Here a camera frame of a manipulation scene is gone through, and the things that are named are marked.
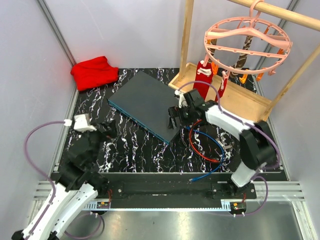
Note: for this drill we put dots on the red sock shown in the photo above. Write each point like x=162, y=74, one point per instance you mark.
x=203, y=74
x=223, y=85

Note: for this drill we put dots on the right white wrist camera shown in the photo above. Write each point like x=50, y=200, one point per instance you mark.
x=181, y=99

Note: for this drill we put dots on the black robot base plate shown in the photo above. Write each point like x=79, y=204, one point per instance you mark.
x=174, y=192

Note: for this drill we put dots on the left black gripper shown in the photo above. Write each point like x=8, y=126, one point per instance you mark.
x=110, y=125

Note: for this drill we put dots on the red sock left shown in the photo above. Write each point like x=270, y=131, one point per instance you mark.
x=203, y=74

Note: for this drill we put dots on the dark blue network switch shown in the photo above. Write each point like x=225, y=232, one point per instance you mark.
x=146, y=101

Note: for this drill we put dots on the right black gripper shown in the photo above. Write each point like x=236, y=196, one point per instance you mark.
x=173, y=112

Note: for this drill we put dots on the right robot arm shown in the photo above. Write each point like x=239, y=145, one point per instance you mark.
x=257, y=148

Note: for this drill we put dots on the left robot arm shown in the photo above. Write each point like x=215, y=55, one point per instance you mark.
x=75, y=185

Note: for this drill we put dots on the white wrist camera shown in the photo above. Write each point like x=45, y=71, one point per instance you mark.
x=181, y=99
x=82, y=123

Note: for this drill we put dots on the red folded cloth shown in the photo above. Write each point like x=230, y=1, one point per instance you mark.
x=94, y=73

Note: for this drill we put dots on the wooden drying rack frame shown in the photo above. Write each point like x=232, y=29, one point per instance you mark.
x=239, y=100

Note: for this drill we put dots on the red sock right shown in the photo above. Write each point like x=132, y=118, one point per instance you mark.
x=223, y=85

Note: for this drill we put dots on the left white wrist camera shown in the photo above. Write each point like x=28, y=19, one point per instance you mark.
x=82, y=123

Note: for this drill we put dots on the brown striped sock back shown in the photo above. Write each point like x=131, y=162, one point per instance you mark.
x=243, y=56

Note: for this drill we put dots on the pink round clip hanger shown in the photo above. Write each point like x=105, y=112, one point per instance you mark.
x=251, y=26

